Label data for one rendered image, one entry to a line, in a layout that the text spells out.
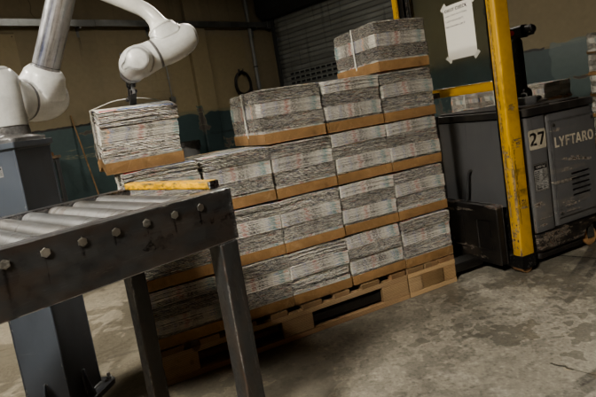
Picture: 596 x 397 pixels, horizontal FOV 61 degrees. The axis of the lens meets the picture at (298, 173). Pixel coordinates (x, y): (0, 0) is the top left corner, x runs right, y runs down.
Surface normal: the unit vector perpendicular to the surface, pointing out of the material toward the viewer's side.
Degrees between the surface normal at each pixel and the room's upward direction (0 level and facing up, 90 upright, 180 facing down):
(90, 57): 90
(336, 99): 90
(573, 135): 90
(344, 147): 90
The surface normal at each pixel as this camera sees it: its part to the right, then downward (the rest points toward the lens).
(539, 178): 0.42, 0.04
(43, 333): -0.18, 0.14
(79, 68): 0.70, -0.03
